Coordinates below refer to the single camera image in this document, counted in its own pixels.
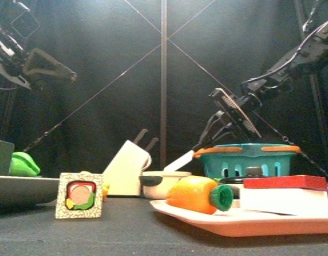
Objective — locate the black pot lid grey knob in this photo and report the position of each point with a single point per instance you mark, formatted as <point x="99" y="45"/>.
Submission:
<point x="254" y="171"/>

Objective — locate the square toy sushi roll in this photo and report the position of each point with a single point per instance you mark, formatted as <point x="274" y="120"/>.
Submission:
<point x="64" y="200"/>

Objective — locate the pink tray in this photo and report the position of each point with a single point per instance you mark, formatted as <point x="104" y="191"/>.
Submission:
<point x="242" y="223"/>

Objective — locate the orange toy carrot green top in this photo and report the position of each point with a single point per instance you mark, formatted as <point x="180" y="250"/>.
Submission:
<point x="191" y="195"/>

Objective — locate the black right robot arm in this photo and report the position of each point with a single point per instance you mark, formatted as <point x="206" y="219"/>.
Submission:
<point x="305" y="56"/>

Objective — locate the cream toy knife block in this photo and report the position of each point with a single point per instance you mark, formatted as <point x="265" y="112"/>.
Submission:
<point x="124" y="173"/>

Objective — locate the small yellow toy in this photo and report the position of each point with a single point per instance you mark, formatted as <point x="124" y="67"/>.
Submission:
<point x="106" y="191"/>

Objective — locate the right wrist camera mount plate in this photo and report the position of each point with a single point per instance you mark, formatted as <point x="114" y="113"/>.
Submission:
<point x="231" y="105"/>

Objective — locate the vertical metal frame pole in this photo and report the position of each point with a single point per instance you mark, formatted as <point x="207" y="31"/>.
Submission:
<point x="163" y="100"/>

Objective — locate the green toy pepper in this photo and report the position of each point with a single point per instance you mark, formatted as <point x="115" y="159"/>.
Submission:
<point x="24" y="165"/>

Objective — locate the grey tray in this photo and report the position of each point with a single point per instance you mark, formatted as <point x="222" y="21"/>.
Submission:
<point x="20" y="191"/>

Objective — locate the slanted metal frame strut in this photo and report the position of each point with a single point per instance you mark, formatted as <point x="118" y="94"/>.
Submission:
<point x="318" y="110"/>

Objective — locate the green-sided toy block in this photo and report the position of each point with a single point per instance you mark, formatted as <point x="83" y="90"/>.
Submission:
<point x="1" y="158"/>

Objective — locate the red-topped white toy block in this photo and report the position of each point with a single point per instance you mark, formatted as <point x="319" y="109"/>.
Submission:
<point x="282" y="200"/>

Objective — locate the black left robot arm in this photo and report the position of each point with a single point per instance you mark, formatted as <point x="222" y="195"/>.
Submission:
<point x="17" y="16"/>

